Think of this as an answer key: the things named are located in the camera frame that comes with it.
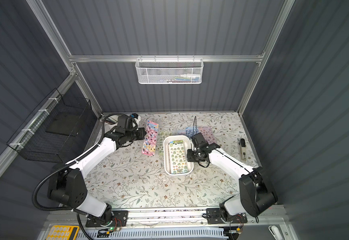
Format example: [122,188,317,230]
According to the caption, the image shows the pink 3D sticker sheet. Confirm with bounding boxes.
[199,126,217,144]

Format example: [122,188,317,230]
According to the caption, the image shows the white plastic storage tray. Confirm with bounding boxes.
[163,135,194,176]

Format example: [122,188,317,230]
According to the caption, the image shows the light blue sticker sheet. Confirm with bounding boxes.
[172,130,187,136]

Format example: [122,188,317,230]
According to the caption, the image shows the white green owl sticker sheet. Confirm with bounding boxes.
[168,141,189,175]

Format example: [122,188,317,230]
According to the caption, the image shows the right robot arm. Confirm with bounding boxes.
[187,133,278,219]

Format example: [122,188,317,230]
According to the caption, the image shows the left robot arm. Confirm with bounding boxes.
[47,113,146,218]

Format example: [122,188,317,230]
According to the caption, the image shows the black white handheld device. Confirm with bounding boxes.
[239,138,247,162]

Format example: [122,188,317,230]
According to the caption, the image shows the items in white basket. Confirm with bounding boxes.
[158,74,202,83]

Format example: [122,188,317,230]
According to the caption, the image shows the white object bottom right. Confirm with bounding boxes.
[268,225,284,240]

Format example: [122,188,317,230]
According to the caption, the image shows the yellow calculator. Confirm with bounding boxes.
[45,225,80,240]

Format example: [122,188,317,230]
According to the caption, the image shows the black corrugated cable hose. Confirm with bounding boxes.
[31,113,130,212]

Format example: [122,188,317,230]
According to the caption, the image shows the white wire wall basket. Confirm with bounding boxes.
[135,59,204,85]

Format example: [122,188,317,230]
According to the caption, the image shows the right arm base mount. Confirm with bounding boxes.
[202,208,248,225]

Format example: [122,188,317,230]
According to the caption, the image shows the black wire wall basket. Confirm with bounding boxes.
[7,90,97,164]

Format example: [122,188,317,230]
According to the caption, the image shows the white slotted cable duct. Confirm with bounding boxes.
[92,227,229,240]

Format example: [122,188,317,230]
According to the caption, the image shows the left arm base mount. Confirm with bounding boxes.
[85,211,129,228]

